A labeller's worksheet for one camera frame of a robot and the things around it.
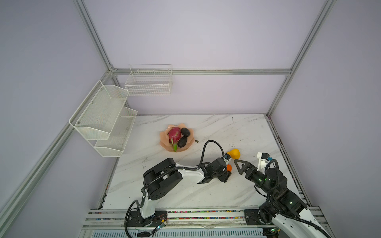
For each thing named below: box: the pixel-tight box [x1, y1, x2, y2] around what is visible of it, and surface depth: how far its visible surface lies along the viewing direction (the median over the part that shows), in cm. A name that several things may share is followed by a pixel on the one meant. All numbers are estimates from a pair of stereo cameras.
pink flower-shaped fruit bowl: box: [159, 123, 195, 153], surface depth 103 cm
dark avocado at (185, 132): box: [181, 127, 191, 137], surface depth 103 cm
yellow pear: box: [226, 148, 241, 160], surface depth 95 cm
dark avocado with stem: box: [177, 136, 188, 148], surface depth 101 cm
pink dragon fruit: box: [168, 126, 182, 152], surface depth 100 cm
